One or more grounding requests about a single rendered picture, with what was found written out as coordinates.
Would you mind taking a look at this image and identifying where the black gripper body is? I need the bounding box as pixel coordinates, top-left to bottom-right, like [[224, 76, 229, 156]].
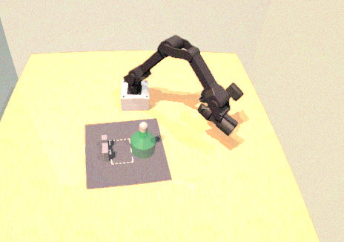
[[226, 82, 244, 101]]

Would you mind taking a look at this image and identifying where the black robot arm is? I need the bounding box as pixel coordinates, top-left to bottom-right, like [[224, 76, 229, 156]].
[[123, 35, 238, 136]]

